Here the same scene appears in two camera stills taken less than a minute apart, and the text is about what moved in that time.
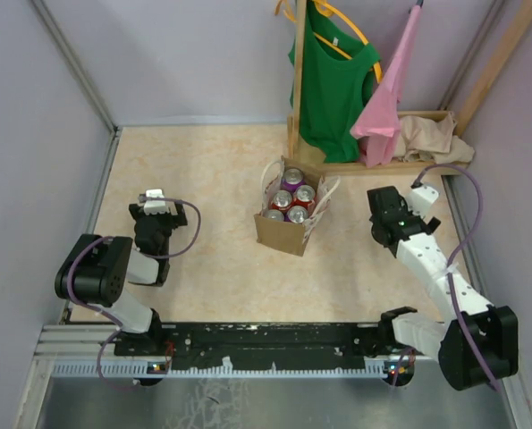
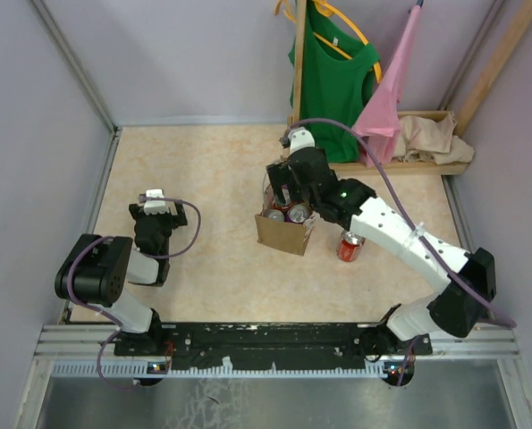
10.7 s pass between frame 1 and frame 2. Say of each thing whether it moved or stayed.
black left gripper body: stayed
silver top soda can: stayed
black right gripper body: moved
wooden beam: stayed
